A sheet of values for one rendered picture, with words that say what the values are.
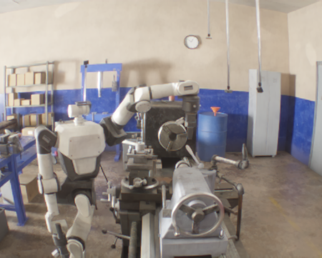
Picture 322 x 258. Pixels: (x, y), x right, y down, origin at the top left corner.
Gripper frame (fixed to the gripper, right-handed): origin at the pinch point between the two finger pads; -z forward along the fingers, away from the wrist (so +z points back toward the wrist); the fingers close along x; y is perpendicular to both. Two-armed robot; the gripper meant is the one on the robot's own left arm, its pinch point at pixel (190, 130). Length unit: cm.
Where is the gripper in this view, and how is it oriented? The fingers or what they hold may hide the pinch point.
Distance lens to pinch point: 155.8
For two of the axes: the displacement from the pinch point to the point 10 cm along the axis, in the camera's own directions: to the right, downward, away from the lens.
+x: 0.9, -2.0, 9.8
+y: -10.0, -0.4, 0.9
